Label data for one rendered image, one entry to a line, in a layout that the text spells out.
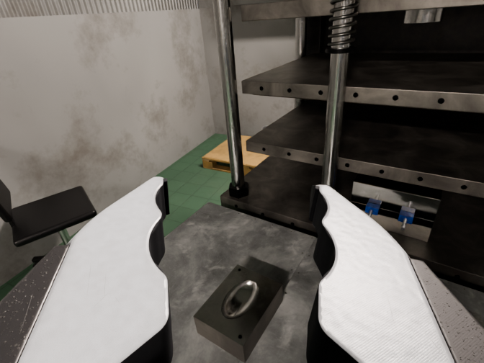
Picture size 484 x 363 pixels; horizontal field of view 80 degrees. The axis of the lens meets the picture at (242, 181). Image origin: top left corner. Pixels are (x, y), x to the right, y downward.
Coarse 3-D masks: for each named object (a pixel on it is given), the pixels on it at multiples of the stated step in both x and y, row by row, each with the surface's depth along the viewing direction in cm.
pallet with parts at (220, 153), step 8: (248, 136) 374; (224, 144) 357; (216, 152) 338; (224, 152) 337; (248, 152) 332; (208, 160) 328; (216, 160) 322; (224, 160) 318; (248, 160) 314; (256, 160) 312; (208, 168) 334; (216, 168) 330; (224, 168) 328; (248, 168) 306
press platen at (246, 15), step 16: (304, 0) 91; (320, 0) 88; (368, 0) 82; (384, 0) 80; (400, 0) 78; (416, 0) 76; (432, 0) 75; (448, 0) 73; (464, 0) 71; (480, 0) 70; (256, 16) 101; (272, 16) 98; (288, 16) 96; (304, 16) 93; (320, 16) 91
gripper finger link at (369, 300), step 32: (320, 192) 11; (320, 224) 11; (352, 224) 9; (320, 256) 9; (352, 256) 8; (384, 256) 8; (320, 288) 7; (352, 288) 7; (384, 288) 7; (416, 288) 7; (320, 320) 6; (352, 320) 6; (384, 320) 6; (416, 320) 6; (320, 352) 6; (352, 352) 6; (384, 352) 6; (416, 352) 6; (448, 352) 6
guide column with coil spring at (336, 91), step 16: (352, 0) 79; (336, 16) 81; (336, 32) 83; (336, 48) 85; (336, 64) 87; (336, 80) 89; (336, 96) 91; (336, 112) 94; (336, 128) 97; (336, 144) 100; (336, 160) 103; (336, 176) 107
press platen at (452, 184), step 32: (288, 128) 134; (320, 128) 132; (352, 128) 129; (384, 128) 126; (416, 128) 123; (448, 128) 121; (480, 128) 118; (320, 160) 110; (352, 160) 103; (384, 160) 101; (416, 160) 99; (448, 160) 98; (480, 160) 96; (480, 192) 86
